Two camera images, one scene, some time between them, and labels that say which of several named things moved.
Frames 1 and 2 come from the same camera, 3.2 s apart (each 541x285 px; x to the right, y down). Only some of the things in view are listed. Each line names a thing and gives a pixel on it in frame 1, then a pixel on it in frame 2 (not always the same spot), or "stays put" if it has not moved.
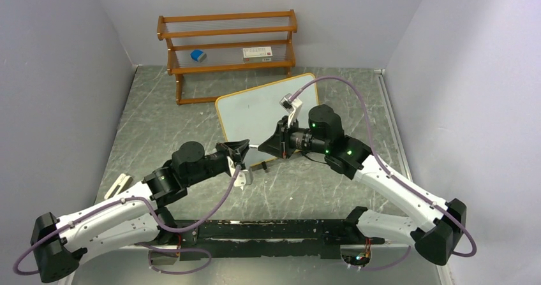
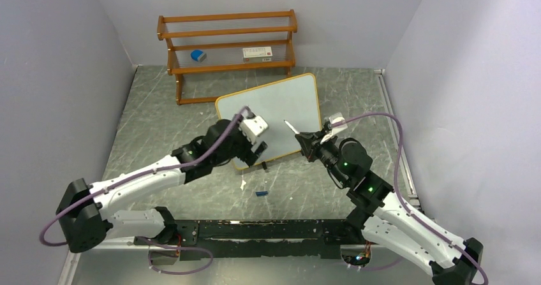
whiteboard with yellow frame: x=252 y=115 stays put
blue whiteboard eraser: x=198 y=55 stays put
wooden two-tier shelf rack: x=214 y=43 stays put
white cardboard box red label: x=257 y=54 stays put
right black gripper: x=279 y=144 to x=310 y=143
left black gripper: x=240 y=146 to x=247 y=155
